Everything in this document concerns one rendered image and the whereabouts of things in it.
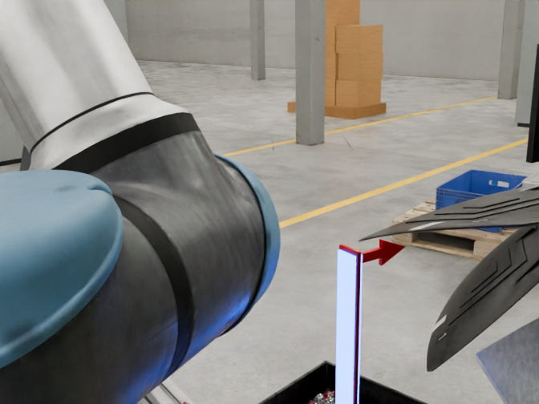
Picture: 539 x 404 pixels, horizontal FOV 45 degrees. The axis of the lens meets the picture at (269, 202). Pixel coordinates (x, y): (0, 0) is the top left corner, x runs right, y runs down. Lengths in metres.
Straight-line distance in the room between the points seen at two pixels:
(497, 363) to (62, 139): 0.56
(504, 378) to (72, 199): 0.59
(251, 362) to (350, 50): 6.73
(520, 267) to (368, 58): 8.28
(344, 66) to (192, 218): 8.80
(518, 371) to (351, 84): 8.35
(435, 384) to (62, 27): 2.40
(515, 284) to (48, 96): 0.67
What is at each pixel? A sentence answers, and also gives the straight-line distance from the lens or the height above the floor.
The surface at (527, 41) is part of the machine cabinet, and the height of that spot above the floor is 1.04.
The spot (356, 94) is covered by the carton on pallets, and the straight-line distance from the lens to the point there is 9.00.
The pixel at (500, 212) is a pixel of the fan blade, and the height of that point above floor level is 1.20.
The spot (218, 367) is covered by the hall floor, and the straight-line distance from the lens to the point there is 2.73.
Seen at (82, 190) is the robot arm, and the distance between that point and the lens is 0.29.
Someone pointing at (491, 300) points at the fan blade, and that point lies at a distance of 0.93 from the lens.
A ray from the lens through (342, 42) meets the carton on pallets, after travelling 9.10.
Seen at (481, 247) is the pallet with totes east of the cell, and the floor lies 0.08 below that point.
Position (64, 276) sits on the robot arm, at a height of 1.29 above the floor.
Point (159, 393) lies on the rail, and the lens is 0.98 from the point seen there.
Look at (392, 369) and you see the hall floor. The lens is 2.73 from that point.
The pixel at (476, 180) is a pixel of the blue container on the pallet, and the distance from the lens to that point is 4.55.
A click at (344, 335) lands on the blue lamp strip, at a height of 1.11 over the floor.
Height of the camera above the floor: 1.38
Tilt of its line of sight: 16 degrees down
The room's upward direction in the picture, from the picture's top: 1 degrees counter-clockwise
